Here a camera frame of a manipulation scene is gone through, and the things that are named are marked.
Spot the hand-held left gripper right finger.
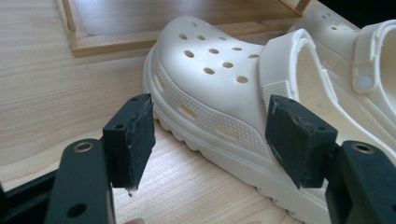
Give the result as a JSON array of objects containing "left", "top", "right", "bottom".
[{"left": 264, "top": 94, "right": 396, "bottom": 224}]

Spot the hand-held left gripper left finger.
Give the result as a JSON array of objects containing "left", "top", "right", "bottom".
[{"left": 44, "top": 92, "right": 157, "bottom": 224}]

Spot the cream foam clog shoe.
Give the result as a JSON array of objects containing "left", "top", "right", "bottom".
[
  {"left": 142, "top": 16, "right": 396, "bottom": 224},
  {"left": 288, "top": 7, "right": 396, "bottom": 138}
]

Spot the wooden tray frame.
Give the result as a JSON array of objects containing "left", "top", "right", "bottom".
[{"left": 55, "top": 0, "right": 312, "bottom": 58}]

